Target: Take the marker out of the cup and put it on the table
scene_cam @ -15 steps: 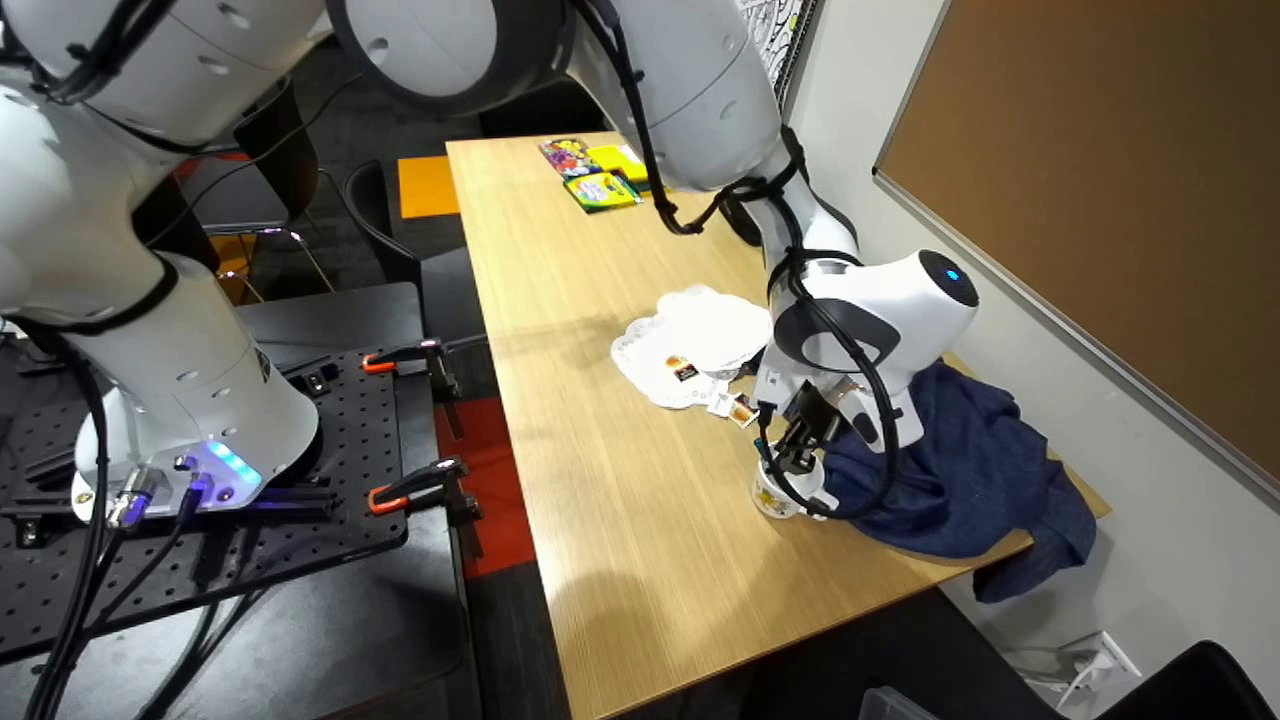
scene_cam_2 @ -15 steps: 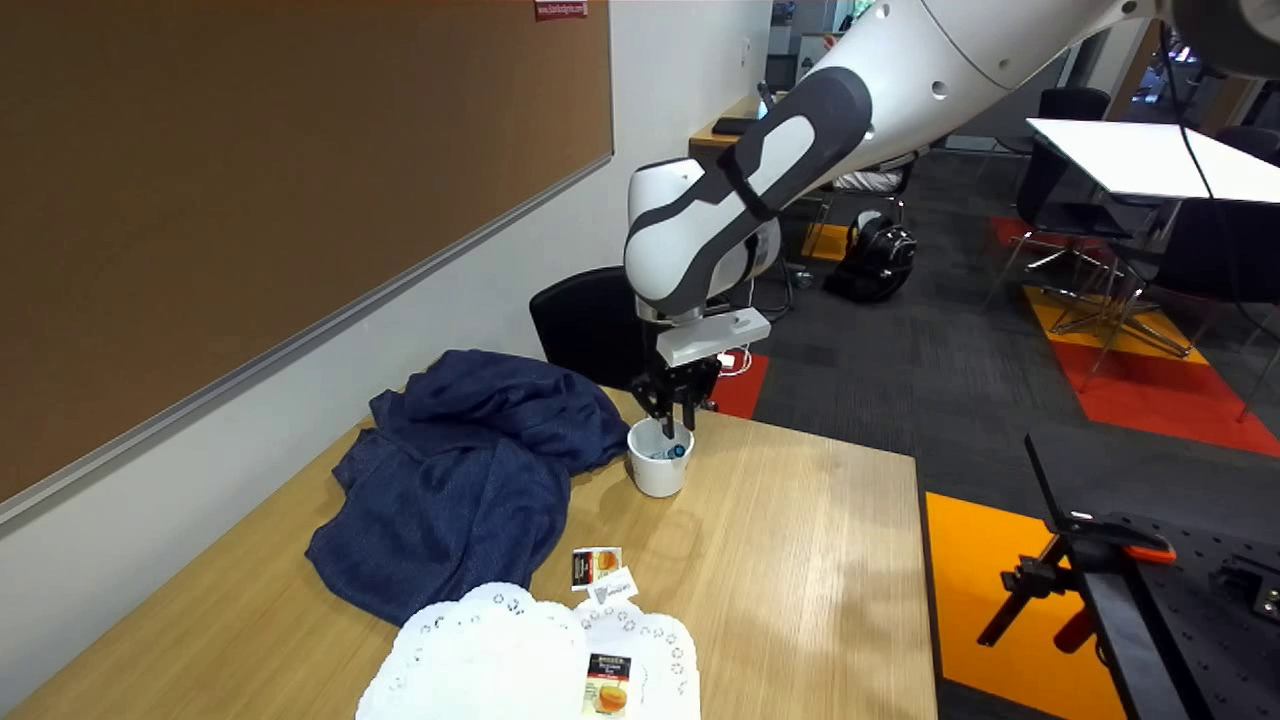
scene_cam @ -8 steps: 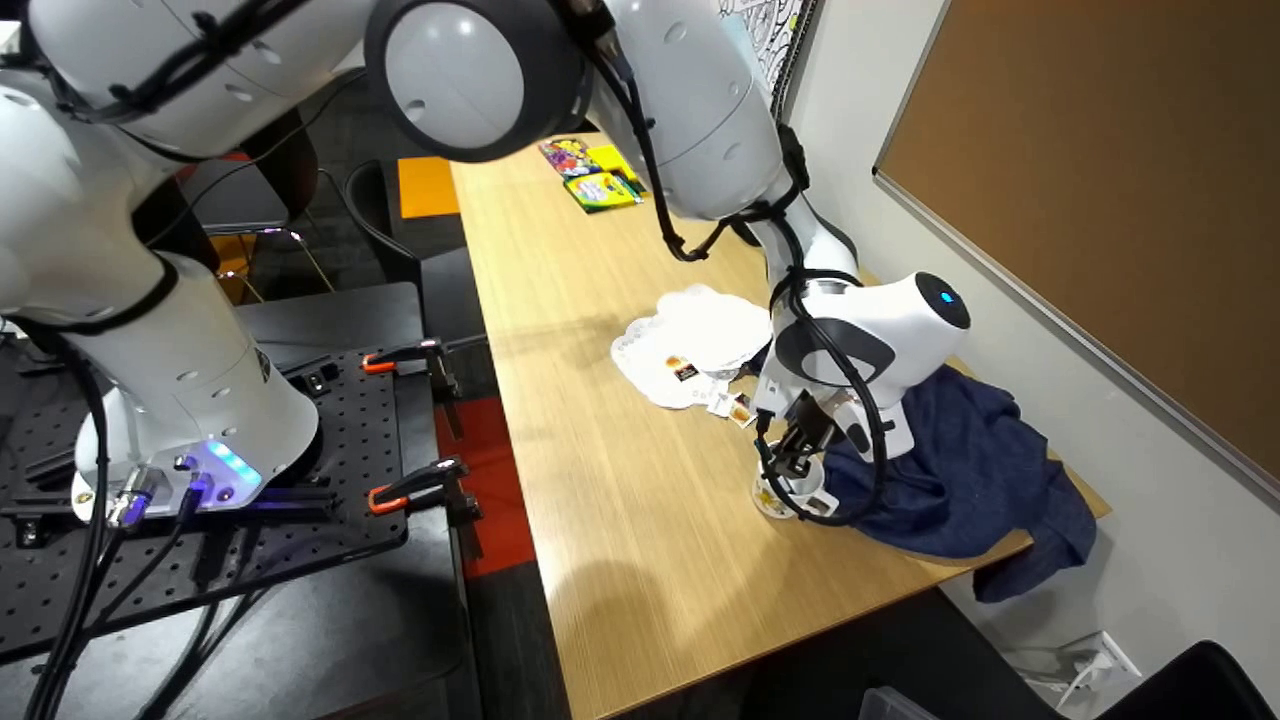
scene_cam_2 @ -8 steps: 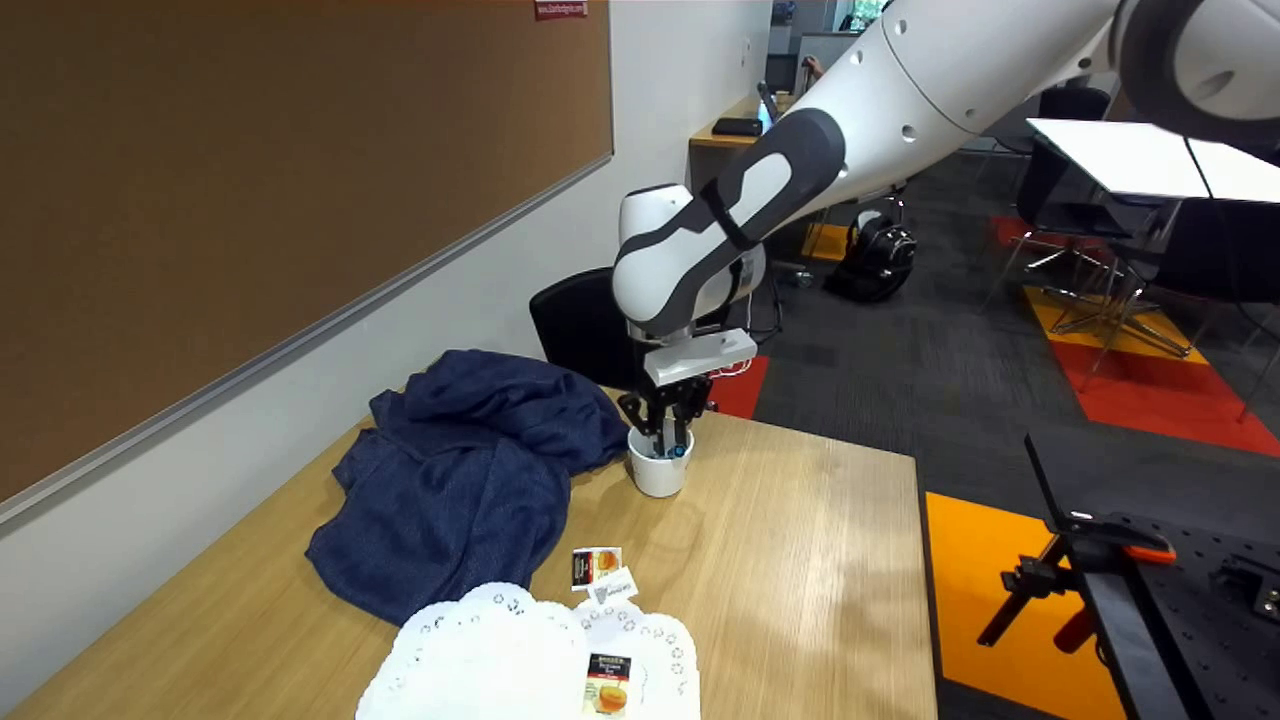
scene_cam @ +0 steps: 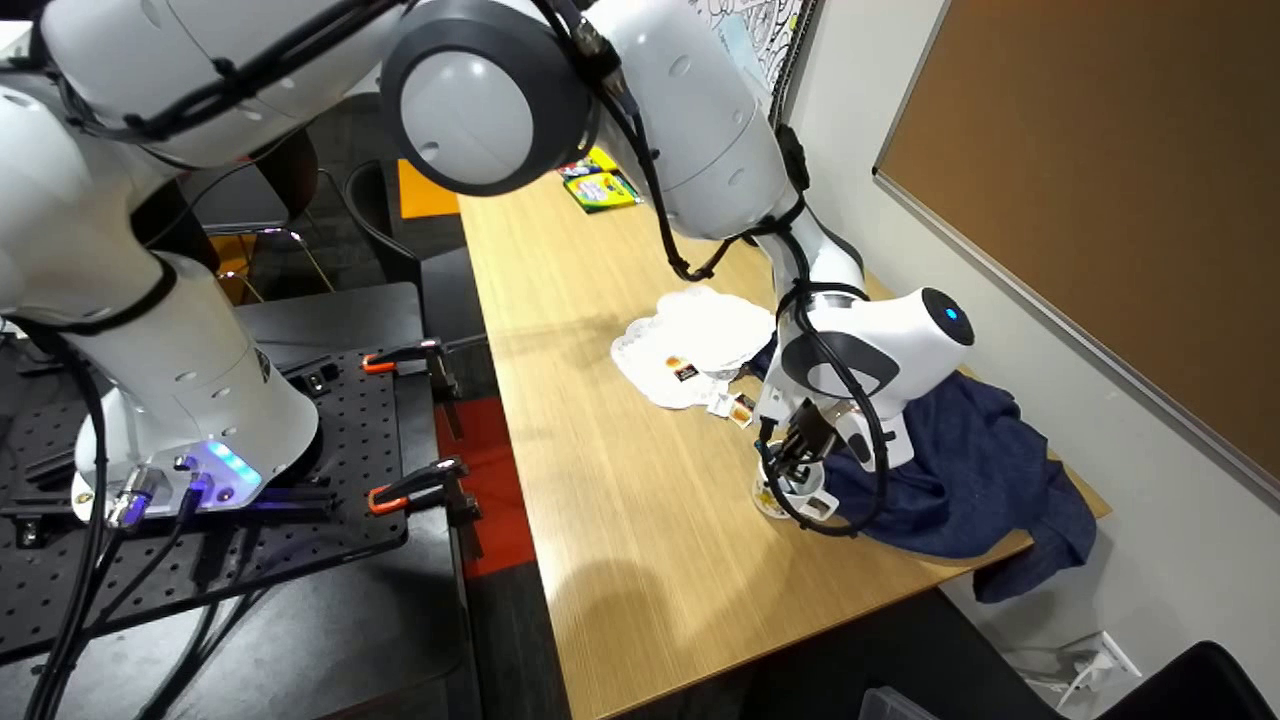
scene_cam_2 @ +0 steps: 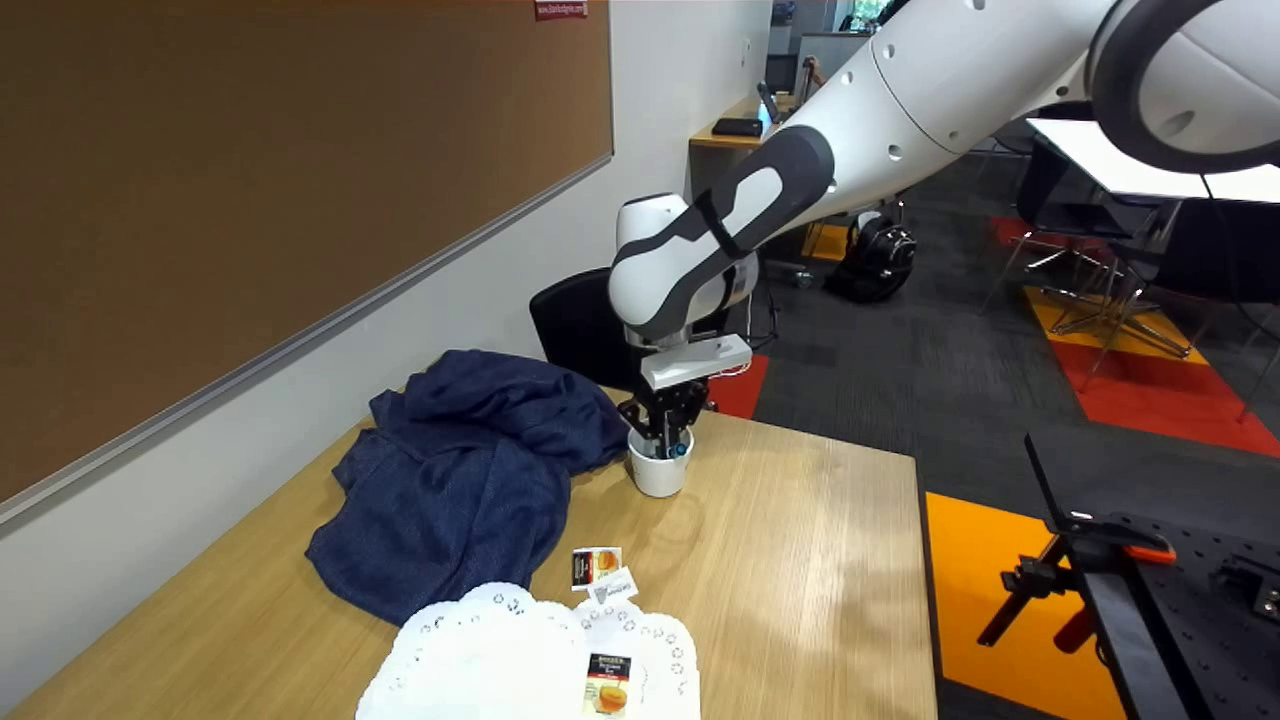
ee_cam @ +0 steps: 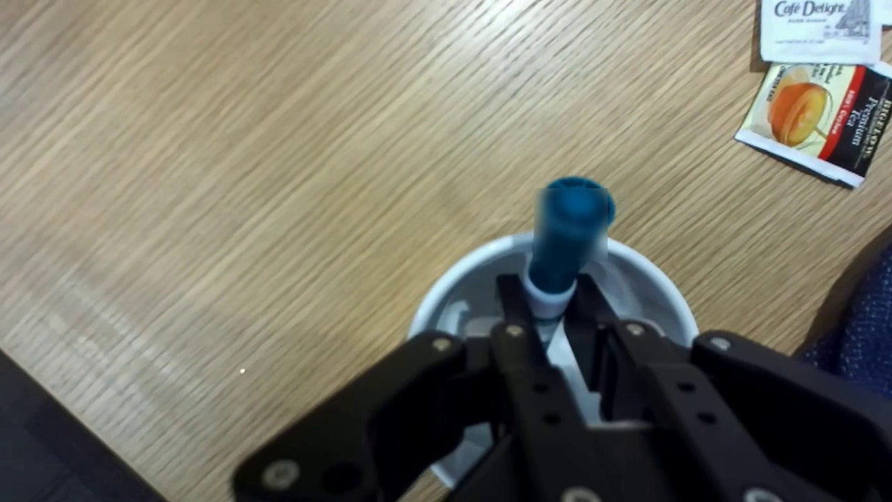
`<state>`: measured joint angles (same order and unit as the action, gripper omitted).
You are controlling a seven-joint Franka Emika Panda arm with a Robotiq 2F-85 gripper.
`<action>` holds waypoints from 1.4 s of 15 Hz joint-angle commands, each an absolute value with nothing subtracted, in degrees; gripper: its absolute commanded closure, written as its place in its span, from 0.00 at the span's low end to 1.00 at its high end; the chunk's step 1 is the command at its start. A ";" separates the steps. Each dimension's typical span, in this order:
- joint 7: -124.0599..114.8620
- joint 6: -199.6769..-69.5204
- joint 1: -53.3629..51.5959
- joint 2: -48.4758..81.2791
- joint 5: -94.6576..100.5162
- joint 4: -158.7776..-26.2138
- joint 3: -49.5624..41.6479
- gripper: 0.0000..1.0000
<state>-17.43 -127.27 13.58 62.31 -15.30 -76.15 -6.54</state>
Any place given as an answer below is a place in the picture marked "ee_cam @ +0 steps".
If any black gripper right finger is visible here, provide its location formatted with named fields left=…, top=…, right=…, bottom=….
left=566, top=276, right=892, bottom=502

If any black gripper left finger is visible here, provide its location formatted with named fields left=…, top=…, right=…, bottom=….
left=230, top=272, right=608, bottom=502

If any green marker pen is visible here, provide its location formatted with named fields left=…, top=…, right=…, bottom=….
left=520, top=176, right=618, bottom=324

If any white ceramic cup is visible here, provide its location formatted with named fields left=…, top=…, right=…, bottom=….
left=404, top=232, right=703, bottom=494

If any dark blue cloth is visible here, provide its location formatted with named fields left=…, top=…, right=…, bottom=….
left=795, top=223, right=892, bottom=399

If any white sachet packet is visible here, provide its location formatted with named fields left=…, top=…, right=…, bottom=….
left=757, top=0, right=887, bottom=66

